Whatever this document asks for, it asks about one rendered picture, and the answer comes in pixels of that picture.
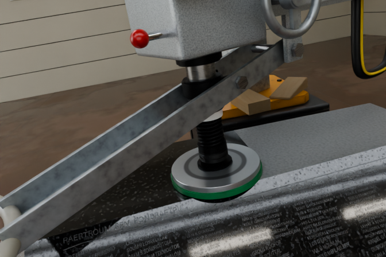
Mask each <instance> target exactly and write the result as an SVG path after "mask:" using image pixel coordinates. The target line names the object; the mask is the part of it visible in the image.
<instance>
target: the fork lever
mask: <svg viewBox="0 0 386 257"><path fill-rule="evenodd" d="M284 63H285V62H284V50H283V39H281V40H280V41H278V42H277V43H275V44H264V43H263V40H262V41H261V42H257V43H254V44H249V45H245V46H241V47H238V48H235V49H233V50H231V51H230V52H229V53H227V54H225V55H224V56H222V58H221V59H220V60H219V61H217V62H215V69H217V70H218V72H219V73H221V74H222V75H223V76H226V75H228V76H226V77H225V78H223V79H222V80H221V81H219V82H217V83H216V84H214V85H213V86H212V87H210V88H209V89H207V90H205V91H204V92H202V93H201V94H200V95H198V96H197V97H195V98H194V99H192V100H191V101H189V102H187V98H185V97H184V95H183V89H182V83H180V84H179V85H177V86H175V87H174V88H172V89H171V90H169V91H168V92H166V93H165V94H163V95H161V96H160V97H158V98H157V99H155V100H154V101H152V102H150V103H149V104H147V105H146V106H144V107H143V108H141V109H140V110H138V111H136V112H135V113H133V114H132V115H130V116H129V117H127V118H126V119H124V120H122V121H121V122H119V123H118V124H116V125H115V126H113V127H112V128H110V129H108V130H107V131H105V132H104V133H102V134H101V135H99V136H97V137H96V138H94V139H93V140H91V141H89V142H88V143H87V144H85V145H83V146H82V147H80V148H79V149H77V150H75V151H74V152H73V153H71V154H69V155H68V156H66V157H65V158H63V159H61V160H60V161H59V162H57V163H55V164H54V165H52V166H51V167H49V168H47V169H46V170H44V171H43V172H41V173H40V174H38V175H36V176H35V177H33V178H32V179H30V180H29V181H27V182H26V183H24V184H22V185H21V186H19V187H18V188H16V189H15V190H13V191H12V192H10V193H8V194H7V195H5V196H4V197H2V198H0V207H1V208H2V209H3V208H5V207H7V206H9V205H14V206H17V207H18V208H19V210H20V211H21V213H22V215H21V216H19V217H18V218H16V219H15V220H13V221H12V222H11V223H9V224H8V225H6V226H4V227H3V228H1V229H0V239H1V240H2V241H4V240H6V239H9V238H16V239H18V240H19V241H20V242H21V248H20V250H19V252H18V254H19V253H21V252H22V251H23V250H25V249H27V248H28V247H29V246H31V245H32V244H33V243H35V242H36V241H38V240H39V239H41V238H42V237H43V236H44V235H46V234H47V233H48V232H50V231H51V230H53V229H54V228H56V227H57V226H58V225H60V224H61V223H62V222H64V221H66V220H67V219H68V218H70V217H71V216H72V215H74V214H75V213H76V212H78V211H79V210H81V209H82V208H83V207H85V206H86V205H87V204H89V203H90V202H92V201H93V200H95V199H96V198H97V197H99V196H100V195H101V194H103V193H104V192H105V191H107V190H109V189H110V188H111V187H112V186H114V185H115V184H117V183H118V182H120V181H121V180H122V179H124V178H125V177H126V176H128V175H129V174H130V173H132V172H134V171H135V170H136V169H138V168H139V167H140V166H142V165H143V164H144V163H146V162H147V161H149V160H150V159H151V158H153V157H154V156H156V155H157V154H158V153H160V152H161V151H163V150H164V149H165V148H167V147H168V146H169V145H171V144H173V143H174V142H175V141H177V140H178V139H179V138H181V137H182V136H183V135H185V134H186V133H188V132H189V131H190V130H192V129H193V128H194V127H196V126H197V125H199V124H200V123H202V122H203V121H204V120H206V119H207V118H208V117H210V116H212V114H214V113H215V112H217V111H218V110H220V109H221V108H222V107H224V106H225V105H227V104H228V103H229V102H231V101H232V100H233V99H235V98H236V97H238V96H239V95H240V94H242V93H243V92H245V91H246V90H247V89H249V88H250V87H251V86H253V85H254V84H256V83H257V82H258V81H260V80H261V79H263V78H264V77H265V76H267V75H268V74H270V73H271V72H272V71H274V70H275V69H276V68H278V67H279V66H281V65H282V64H284Z"/></svg>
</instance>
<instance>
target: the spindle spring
mask: <svg viewBox="0 0 386 257"><path fill-rule="evenodd" d="M212 121H213V120H212ZM208 122H209V123H206V122H202V123H200V124H199V125H197V126H196V130H197V135H198V141H199V142H200V143H202V144H201V146H204V147H212V146H217V145H220V144H221V143H222V142H223V141H224V140H225V137H224V133H223V126H222V125H223V124H222V117H220V118H218V119H217V120H214V121H213V122H211V121H208ZM211 125H212V126H211ZM202 126H206V127H202ZM209 129H211V130H209ZM203 133H209V134H203ZM212 136H213V137H212ZM212 139H213V140H212ZM209 140H211V141H209ZM211 143H212V144H211Z"/></svg>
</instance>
